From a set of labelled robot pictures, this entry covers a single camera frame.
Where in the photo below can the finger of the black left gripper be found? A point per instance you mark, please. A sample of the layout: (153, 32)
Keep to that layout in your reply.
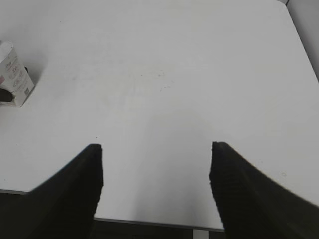
(6, 96)

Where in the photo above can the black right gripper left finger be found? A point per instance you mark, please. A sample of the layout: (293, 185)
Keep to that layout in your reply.
(62, 207)

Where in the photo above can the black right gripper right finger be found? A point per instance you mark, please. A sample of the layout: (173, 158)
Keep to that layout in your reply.
(253, 206)

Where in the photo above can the white strawberry yogurt bottle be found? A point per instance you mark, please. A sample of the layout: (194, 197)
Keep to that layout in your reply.
(14, 76)

